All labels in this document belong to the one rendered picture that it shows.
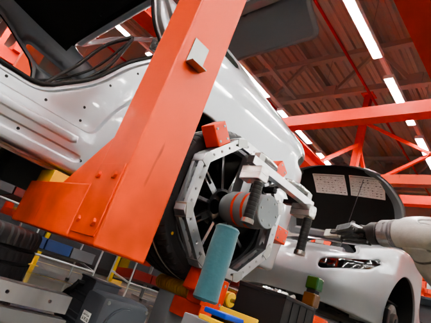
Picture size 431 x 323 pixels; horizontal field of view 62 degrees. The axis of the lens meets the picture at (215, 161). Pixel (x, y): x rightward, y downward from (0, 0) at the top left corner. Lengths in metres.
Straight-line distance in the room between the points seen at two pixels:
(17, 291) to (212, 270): 0.58
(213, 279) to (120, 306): 0.30
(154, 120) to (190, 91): 0.16
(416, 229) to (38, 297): 1.05
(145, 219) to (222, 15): 0.70
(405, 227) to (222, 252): 0.58
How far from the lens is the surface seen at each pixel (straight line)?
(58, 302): 1.02
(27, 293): 0.99
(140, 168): 0.97
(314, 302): 1.21
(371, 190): 4.75
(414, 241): 1.25
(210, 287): 1.25
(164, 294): 1.55
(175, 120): 1.05
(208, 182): 1.48
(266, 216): 1.37
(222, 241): 1.26
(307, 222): 1.47
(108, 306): 1.18
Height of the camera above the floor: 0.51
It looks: 19 degrees up
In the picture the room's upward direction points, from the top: 20 degrees clockwise
